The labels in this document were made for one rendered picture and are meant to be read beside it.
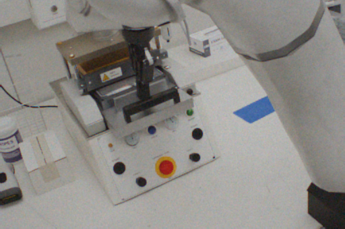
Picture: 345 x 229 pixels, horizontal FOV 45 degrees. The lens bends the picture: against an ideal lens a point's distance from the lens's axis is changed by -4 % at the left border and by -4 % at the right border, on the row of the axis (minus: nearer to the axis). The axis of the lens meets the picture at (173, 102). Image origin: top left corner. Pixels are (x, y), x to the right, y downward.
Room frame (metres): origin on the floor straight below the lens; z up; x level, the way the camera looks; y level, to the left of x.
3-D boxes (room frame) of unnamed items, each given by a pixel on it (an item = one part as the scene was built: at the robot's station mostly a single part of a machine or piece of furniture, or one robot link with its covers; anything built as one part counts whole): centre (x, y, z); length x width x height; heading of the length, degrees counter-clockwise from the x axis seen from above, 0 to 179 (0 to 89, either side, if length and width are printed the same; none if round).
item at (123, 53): (1.19, 0.14, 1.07); 0.22 x 0.17 x 0.10; 112
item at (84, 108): (1.08, 0.25, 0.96); 0.25 x 0.05 x 0.07; 22
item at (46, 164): (1.08, 0.42, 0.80); 0.19 x 0.13 x 0.09; 18
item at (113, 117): (1.08, 0.11, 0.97); 0.30 x 0.22 x 0.08; 22
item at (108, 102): (1.12, 0.12, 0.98); 0.20 x 0.17 x 0.03; 112
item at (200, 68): (1.78, -0.44, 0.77); 0.84 x 0.30 x 0.04; 108
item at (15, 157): (1.20, 0.56, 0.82); 0.09 x 0.09 x 0.15
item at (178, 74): (1.17, 0.00, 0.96); 0.26 x 0.05 x 0.07; 22
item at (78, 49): (1.23, 0.15, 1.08); 0.31 x 0.24 x 0.13; 112
